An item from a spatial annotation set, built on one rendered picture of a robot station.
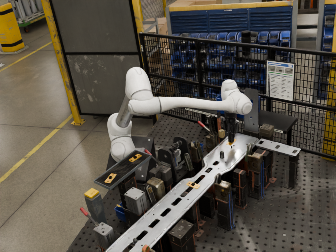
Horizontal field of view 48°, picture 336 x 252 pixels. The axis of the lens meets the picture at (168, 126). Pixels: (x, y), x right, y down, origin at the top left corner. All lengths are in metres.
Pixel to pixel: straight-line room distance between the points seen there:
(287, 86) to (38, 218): 2.65
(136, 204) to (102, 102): 3.15
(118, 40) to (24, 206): 2.15
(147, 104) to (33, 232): 2.11
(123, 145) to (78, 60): 2.55
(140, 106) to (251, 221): 1.02
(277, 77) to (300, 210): 0.96
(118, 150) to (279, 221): 1.17
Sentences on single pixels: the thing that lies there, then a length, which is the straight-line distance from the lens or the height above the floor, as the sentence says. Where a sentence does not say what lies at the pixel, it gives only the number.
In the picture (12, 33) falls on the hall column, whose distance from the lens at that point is 9.75.
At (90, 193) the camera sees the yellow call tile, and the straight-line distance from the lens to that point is 2.17.
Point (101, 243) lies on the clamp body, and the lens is 2.13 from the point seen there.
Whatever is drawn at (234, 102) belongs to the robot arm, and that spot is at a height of 1.45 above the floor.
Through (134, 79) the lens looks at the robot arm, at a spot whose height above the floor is 1.62.
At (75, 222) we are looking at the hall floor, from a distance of 3.83.
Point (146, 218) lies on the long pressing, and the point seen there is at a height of 1.00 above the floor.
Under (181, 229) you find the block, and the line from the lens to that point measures 2.02.
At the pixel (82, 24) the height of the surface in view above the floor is 1.42.
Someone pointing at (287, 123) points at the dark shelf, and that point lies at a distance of 2.87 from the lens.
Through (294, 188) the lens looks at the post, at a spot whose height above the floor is 0.71.
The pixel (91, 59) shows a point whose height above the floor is 0.97.
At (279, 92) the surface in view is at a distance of 2.92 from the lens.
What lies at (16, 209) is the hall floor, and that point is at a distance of 4.28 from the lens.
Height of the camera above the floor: 2.45
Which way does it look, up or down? 29 degrees down
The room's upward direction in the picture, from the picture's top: 8 degrees counter-clockwise
